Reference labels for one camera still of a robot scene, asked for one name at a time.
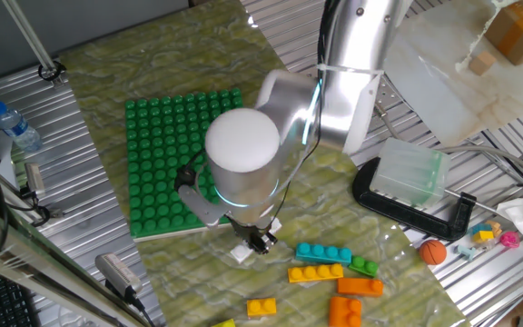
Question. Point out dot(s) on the green two-stud brick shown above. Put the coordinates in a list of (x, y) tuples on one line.
[(363, 267)]

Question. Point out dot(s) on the aluminium frame bar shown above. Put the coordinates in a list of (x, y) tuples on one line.
[(39, 272)]

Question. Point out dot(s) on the cardboard box with tape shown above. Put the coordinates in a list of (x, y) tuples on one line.
[(516, 32)]

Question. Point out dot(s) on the small wooden cube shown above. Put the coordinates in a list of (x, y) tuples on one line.
[(482, 63)]

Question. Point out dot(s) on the green marble pattern mat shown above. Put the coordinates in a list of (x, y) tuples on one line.
[(325, 195)]

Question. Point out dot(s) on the clear water bottle blue cap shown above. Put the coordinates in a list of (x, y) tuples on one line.
[(16, 129)]

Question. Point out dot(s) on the orange square brick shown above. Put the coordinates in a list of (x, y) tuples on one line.
[(343, 313)]

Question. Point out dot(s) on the translucent plastic box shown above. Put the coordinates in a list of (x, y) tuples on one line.
[(407, 175)]

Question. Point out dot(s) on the pink toy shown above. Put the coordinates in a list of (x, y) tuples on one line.
[(510, 239)]

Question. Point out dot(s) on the small grey camera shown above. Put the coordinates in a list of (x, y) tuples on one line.
[(34, 179)]

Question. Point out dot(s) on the metal camera stand pole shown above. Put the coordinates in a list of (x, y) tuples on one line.
[(30, 41)]

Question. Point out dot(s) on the white toy brick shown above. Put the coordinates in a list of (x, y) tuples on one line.
[(241, 254)]

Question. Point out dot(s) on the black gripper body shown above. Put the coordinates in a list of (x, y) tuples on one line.
[(248, 224)]

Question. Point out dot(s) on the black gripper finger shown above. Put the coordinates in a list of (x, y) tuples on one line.
[(244, 238), (263, 245)]

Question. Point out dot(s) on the tan wooden toy piece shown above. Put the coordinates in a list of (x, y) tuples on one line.
[(495, 227)]

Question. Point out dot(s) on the green studded baseplate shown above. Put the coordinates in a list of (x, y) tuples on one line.
[(166, 172)]

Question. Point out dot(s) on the metal robot mounting plate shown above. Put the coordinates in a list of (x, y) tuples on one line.
[(386, 97)]

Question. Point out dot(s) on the teal four-stud brick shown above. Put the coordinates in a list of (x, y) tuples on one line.
[(322, 255)]

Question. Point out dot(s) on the yellow-orange four-stud brick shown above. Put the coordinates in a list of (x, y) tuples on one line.
[(316, 273)]

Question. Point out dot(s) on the yellow-orange two-stud brick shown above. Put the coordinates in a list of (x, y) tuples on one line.
[(261, 308)]

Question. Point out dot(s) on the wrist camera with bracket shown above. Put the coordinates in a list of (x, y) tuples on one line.
[(195, 200)]

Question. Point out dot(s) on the small toy basketball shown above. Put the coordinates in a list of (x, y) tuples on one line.
[(433, 252)]

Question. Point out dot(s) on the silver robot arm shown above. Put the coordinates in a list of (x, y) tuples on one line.
[(243, 150)]

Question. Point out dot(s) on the light blue toy bolt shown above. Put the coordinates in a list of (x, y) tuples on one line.
[(465, 252)]

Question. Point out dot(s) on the teal and yellow small block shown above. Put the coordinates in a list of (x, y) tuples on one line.
[(483, 234)]

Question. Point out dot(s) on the lime yellow brick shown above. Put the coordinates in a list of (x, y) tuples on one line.
[(225, 324)]

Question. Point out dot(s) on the orange long brick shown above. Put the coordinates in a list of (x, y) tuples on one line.
[(357, 287)]

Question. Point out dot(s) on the black C-clamp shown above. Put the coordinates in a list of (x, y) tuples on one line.
[(379, 204)]

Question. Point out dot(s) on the small camera mount bracket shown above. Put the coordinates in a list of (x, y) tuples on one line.
[(39, 211)]

